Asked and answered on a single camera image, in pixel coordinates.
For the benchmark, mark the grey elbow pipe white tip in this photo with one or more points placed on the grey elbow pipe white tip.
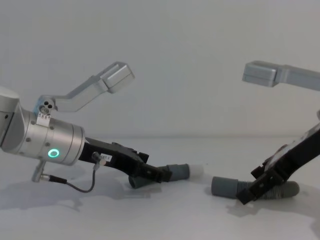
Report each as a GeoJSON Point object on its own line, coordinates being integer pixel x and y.
{"type": "Point", "coordinates": [180, 171]}

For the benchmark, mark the white table cloth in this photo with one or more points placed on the white table cloth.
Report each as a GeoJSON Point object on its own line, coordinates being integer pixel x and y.
{"type": "Point", "coordinates": [160, 215]}

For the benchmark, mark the white curtain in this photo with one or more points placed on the white curtain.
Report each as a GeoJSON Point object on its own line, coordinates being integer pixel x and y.
{"type": "Point", "coordinates": [175, 37]}

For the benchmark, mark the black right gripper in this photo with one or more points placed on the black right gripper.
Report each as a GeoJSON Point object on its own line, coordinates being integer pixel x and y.
{"type": "Point", "coordinates": [297, 155]}

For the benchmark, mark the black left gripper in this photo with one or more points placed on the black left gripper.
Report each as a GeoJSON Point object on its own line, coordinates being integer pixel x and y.
{"type": "Point", "coordinates": [110, 155]}

